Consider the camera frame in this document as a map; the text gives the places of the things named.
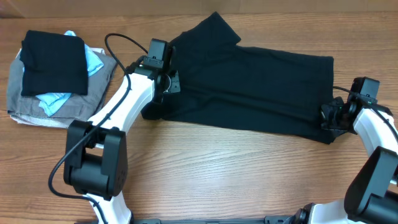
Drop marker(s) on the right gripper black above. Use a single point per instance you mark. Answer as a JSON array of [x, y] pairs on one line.
[[324, 109]]

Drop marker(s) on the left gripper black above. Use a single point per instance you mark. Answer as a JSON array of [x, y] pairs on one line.
[[175, 85]]

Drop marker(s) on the black t-shirt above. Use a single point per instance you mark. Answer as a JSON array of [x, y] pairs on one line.
[[226, 85]]

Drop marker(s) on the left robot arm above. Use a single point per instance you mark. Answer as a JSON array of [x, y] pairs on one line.
[[95, 162]]

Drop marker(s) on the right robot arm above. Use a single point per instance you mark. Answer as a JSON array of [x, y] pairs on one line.
[[368, 198]]

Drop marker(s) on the folded grey trousers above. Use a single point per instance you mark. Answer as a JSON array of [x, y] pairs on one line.
[[77, 107]]

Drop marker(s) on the folded black garment on pile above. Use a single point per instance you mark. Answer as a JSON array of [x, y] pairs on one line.
[[53, 63]]

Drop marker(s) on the folded light blue garment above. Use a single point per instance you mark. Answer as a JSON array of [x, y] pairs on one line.
[[52, 102]]

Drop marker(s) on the folded white mesh garment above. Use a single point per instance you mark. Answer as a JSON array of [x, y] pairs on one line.
[[45, 122]]

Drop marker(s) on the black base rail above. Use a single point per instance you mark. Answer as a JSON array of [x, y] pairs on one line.
[[266, 220]]

